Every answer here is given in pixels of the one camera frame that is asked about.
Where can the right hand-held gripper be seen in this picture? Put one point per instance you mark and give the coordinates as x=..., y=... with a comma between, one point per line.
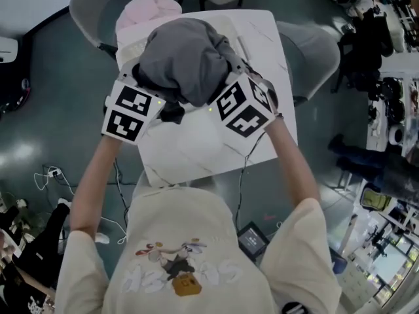
x=242, y=110

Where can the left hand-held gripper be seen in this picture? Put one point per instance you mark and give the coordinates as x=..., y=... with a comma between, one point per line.
x=131, y=113

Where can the white laundry basket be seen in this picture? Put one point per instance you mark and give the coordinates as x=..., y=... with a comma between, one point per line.
x=131, y=49

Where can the grey clothes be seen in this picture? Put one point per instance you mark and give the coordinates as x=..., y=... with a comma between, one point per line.
x=186, y=61

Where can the pink clothes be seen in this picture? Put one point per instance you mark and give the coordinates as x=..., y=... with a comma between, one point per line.
x=147, y=8

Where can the person's right forearm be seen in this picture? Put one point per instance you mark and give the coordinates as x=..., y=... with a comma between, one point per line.
x=294, y=168

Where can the person's left forearm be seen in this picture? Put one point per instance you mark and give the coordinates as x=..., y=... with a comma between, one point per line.
x=95, y=182

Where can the person's right hand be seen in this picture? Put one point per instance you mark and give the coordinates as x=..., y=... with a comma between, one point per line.
x=272, y=97

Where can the grey upholstered chair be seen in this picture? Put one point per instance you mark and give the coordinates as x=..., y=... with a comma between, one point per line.
x=82, y=8
x=314, y=54

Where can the white marble table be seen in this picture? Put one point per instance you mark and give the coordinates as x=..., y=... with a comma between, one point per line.
x=196, y=149

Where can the black case pink trim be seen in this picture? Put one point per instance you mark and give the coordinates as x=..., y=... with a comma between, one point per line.
x=16, y=100

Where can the white appliance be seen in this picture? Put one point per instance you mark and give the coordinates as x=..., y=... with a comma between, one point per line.
x=8, y=49

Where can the white power strip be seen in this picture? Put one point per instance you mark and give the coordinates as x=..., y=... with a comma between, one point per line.
x=55, y=174

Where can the black office chair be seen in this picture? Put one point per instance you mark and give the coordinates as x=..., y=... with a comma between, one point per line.
x=366, y=44

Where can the cluttered white shelf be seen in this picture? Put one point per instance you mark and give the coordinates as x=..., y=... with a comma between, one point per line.
x=393, y=110

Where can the person's cream printed t-shirt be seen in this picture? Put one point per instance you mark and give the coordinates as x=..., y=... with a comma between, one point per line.
x=183, y=221

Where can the black screen device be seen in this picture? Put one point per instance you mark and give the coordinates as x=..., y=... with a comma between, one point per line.
x=252, y=240

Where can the green backpack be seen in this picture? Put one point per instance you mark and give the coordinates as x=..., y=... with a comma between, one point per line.
x=376, y=199

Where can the blue chair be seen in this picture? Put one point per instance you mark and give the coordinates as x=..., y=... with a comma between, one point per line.
x=340, y=263

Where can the white drawer cabinet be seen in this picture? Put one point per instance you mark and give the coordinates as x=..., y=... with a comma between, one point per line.
x=360, y=286

